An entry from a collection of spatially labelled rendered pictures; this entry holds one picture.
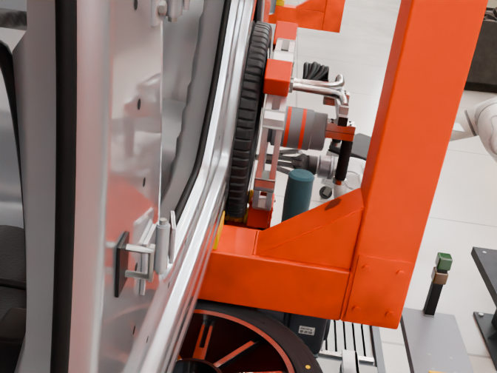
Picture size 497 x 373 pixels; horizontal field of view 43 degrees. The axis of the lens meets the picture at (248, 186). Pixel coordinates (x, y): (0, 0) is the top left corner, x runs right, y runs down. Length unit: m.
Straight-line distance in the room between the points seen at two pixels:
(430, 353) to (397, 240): 0.39
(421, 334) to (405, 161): 0.60
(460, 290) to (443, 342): 1.18
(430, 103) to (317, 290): 0.58
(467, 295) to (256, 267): 1.58
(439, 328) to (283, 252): 0.57
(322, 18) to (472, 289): 3.23
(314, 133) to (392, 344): 0.98
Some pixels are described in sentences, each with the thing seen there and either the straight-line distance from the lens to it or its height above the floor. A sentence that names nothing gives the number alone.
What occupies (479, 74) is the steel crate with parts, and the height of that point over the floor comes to 0.20.
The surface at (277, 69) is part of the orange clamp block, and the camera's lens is 1.81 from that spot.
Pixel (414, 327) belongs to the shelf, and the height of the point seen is 0.45.
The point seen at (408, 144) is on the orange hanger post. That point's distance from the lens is 1.54.
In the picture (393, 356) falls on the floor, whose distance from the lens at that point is 2.57.
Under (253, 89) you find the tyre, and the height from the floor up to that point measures 1.04.
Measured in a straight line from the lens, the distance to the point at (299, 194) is 2.04.
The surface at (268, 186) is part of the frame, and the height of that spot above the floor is 0.75.
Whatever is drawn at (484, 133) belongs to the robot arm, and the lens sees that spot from 2.13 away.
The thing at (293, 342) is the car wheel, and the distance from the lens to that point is 1.69.
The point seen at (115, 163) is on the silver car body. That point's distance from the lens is 0.59.
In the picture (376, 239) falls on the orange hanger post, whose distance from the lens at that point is 1.64.
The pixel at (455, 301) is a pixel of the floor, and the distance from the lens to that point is 3.01.
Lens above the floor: 1.55
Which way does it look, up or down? 25 degrees down
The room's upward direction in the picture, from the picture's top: 8 degrees clockwise
